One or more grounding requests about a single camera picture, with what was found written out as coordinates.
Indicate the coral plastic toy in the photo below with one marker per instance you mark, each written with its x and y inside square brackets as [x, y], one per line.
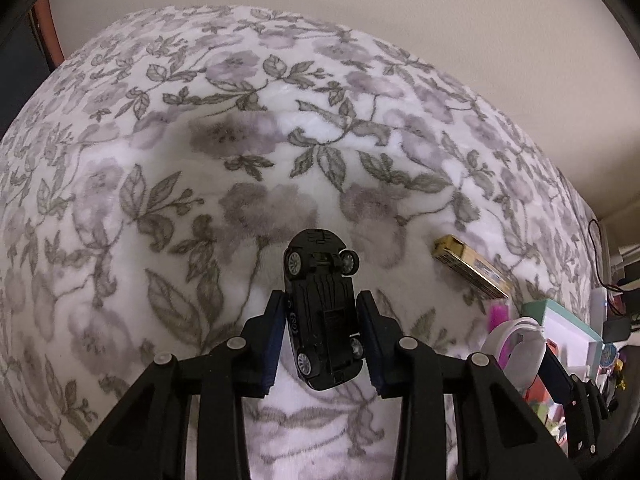
[539, 391]

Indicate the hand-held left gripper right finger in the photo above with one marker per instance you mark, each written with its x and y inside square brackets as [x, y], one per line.
[370, 347]

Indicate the blue round toy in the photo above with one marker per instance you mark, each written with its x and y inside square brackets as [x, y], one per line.
[607, 355]

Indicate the red-brown wooden furniture edge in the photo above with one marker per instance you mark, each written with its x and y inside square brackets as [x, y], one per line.
[50, 35]

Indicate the gold rectangular case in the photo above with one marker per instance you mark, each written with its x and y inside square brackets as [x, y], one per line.
[470, 267]

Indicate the black charger brick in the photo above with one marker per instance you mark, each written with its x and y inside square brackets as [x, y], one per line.
[617, 328]

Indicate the black toy car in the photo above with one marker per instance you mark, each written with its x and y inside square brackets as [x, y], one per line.
[320, 310]

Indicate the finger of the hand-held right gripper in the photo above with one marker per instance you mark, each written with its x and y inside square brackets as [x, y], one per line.
[557, 372]

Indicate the white flat device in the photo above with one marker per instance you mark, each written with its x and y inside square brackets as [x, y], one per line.
[598, 307]

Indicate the teal cardboard box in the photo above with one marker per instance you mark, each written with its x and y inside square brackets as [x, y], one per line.
[570, 330]

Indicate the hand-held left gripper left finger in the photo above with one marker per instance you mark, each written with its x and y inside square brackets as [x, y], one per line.
[272, 345]

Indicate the pile of small toys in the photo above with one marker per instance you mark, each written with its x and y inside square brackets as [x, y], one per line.
[617, 377]

